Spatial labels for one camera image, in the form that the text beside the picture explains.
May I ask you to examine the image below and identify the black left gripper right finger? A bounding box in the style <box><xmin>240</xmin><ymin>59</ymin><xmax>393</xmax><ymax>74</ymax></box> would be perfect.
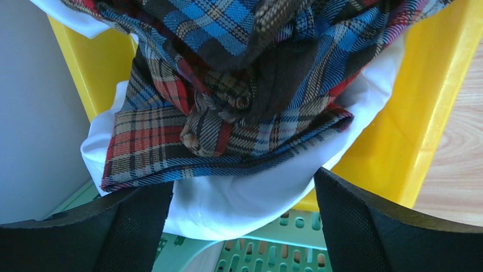
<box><xmin>314</xmin><ymin>168</ymin><xmax>482</xmax><ymax>271</ymax></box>

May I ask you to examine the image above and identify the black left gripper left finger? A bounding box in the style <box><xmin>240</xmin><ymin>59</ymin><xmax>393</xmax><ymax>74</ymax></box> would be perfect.
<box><xmin>1</xmin><ymin>183</ymin><xmax>173</xmax><ymax>271</ymax></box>

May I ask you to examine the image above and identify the white long sleeve shirt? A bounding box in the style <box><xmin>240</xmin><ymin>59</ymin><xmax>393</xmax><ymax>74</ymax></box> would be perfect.
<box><xmin>35</xmin><ymin>1</ymin><xmax>404</xmax><ymax>240</ymax></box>

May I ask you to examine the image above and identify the green mesh file rack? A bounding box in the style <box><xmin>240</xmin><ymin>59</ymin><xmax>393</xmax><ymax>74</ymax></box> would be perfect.
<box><xmin>49</xmin><ymin>179</ymin><xmax>333</xmax><ymax>272</ymax></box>

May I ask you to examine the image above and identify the yellow plastic bin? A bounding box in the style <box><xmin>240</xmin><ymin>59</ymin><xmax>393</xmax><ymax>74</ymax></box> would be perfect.
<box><xmin>48</xmin><ymin>1</ymin><xmax>482</xmax><ymax>207</ymax></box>

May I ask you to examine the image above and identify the multicolour plaid shirt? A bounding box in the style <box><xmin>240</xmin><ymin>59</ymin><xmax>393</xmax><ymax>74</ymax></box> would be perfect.
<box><xmin>65</xmin><ymin>1</ymin><xmax>449</xmax><ymax>193</ymax></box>

